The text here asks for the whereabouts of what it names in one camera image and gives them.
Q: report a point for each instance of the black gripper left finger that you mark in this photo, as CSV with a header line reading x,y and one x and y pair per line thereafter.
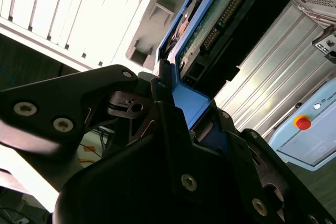
x,y
57,98

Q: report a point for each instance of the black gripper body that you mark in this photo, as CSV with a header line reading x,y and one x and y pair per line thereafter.
x,y
126,182

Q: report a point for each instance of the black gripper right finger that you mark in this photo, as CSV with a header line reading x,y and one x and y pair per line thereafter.
x,y
252,161

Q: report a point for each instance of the hard disk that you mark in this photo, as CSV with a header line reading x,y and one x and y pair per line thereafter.
x,y
236,40

